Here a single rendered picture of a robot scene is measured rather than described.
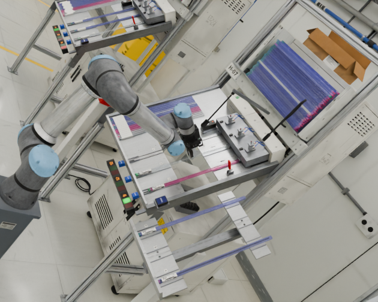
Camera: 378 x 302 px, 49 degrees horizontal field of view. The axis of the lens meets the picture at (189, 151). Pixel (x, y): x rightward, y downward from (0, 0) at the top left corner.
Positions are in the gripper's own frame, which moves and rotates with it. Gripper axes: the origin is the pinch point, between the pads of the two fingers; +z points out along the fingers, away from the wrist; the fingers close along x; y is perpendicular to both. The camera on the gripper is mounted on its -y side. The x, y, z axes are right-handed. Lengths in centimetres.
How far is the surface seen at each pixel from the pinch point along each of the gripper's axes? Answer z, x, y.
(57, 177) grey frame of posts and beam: 26, 49, -73
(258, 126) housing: 1.4, 0.9, 40.3
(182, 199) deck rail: 0.6, -21.0, -13.8
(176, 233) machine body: 28.0, -20.9, -22.3
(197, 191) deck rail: -0.2, -21.0, -5.4
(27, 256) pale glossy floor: 24, 3, -98
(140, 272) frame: 41, -25, -48
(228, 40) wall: 125, 227, 127
